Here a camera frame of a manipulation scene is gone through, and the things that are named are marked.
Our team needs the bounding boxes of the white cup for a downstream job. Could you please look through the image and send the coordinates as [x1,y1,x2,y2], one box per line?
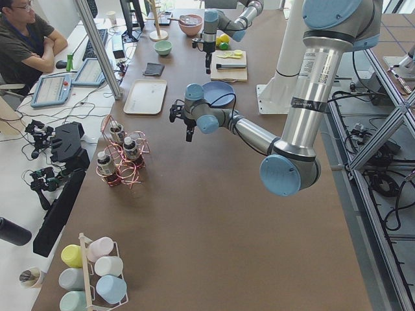
[94,256,124,277]

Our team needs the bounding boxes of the pink bowl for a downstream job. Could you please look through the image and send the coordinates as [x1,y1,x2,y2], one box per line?
[178,14,204,37]

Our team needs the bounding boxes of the grey cup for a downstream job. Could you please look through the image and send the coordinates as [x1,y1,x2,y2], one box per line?
[58,268,84,291]

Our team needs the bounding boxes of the blue teach pendant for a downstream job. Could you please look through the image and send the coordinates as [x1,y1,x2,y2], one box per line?
[30,75,71,108]
[72,58,105,87]

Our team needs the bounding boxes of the green bowl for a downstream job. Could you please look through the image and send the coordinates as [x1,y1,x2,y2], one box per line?
[154,40,172,56]

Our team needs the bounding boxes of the cream rabbit tray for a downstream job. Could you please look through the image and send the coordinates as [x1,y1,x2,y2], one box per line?
[123,79,167,115]

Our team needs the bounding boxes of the blue plate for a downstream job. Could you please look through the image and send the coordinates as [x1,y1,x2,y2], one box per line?
[202,81,235,108]

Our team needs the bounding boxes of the steel ice scoop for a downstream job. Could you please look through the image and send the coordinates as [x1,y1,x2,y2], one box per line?
[168,15,200,26]

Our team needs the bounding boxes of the black thermos bottle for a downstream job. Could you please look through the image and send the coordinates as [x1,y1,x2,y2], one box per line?
[1,217,32,246]

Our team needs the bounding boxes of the black keyboard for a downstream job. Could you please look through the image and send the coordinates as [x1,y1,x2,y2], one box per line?
[82,28,110,62]

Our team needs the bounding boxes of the dark bottle upper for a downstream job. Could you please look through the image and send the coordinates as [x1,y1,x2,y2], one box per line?
[110,121,125,143]

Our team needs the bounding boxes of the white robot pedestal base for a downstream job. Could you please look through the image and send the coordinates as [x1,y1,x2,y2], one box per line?
[257,0,306,114]

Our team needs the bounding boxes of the dark bottle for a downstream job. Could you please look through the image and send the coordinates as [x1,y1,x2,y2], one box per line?
[110,121,125,143]
[123,136,141,162]
[97,151,117,183]

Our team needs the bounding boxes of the aluminium frame post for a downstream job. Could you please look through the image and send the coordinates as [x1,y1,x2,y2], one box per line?
[73,0,122,100]

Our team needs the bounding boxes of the dark bottle lower left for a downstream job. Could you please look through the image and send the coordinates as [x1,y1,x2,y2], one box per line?
[123,136,141,162]

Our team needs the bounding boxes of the yellow lemon lower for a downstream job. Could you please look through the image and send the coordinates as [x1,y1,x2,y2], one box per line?
[215,37,222,47]

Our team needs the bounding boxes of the blue teach pendant far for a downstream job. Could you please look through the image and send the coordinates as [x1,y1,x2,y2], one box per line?
[72,58,105,87]

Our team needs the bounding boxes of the yellow lemon upper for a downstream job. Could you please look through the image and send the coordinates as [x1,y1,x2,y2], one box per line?
[219,34,230,43]

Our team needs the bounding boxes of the green lime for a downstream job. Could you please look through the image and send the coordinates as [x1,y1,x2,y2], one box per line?
[219,42,229,51]

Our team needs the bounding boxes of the pale green cup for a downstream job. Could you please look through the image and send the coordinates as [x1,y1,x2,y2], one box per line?
[59,291,87,311]

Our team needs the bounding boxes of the dark bottle lower right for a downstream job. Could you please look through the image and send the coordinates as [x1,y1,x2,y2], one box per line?
[97,151,117,183]

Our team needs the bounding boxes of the yellow cup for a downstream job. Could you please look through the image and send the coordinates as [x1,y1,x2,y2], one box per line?
[61,244,82,268]

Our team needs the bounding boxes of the wooden cutting board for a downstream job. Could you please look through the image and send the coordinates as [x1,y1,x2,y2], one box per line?
[210,50,248,82]

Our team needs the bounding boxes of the pink cup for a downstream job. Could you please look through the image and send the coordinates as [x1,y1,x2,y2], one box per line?
[86,236,114,262]

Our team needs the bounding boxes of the light blue cup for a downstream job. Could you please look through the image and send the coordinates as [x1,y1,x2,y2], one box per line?
[95,275,127,304]

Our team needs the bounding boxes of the seated person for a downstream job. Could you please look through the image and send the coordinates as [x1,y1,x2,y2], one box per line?
[1,1,67,96]

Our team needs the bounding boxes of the yellow lemon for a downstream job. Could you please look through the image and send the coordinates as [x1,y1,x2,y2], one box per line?
[219,34,230,43]
[215,37,222,47]

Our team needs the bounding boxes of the lemon half upper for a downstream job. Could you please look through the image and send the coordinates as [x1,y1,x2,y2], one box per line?
[233,50,243,57]

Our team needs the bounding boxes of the copper wire bottle rack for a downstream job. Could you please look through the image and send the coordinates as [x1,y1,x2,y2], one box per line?
[95,115,150,187]

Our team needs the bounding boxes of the steel muddler black tip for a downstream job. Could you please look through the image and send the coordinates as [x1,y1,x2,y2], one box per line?
[216,63,246,69]

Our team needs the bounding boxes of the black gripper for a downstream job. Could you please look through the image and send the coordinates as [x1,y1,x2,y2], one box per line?
[202,41,215,75]
[182,113,196,142]

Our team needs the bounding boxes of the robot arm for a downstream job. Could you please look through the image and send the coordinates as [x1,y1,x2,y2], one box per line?
[201,0,264,74]
[170,1,383,196]

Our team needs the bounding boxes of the blue teach pendant near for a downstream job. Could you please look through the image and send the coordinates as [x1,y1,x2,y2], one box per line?
[30,75,71,108]

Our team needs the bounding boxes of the yellow plastic knife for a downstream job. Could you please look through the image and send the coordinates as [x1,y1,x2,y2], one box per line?
[216,54,243,59]

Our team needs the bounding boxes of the paper cup with utensils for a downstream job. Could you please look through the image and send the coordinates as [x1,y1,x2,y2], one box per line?
[19,267,46,288]

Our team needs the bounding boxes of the wooden mug tree stand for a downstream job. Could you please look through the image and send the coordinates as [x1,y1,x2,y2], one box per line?
[147,0,169,42]

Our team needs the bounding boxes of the grey folded cloth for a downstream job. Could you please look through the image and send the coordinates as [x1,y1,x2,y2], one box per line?
[143,63,165,76]

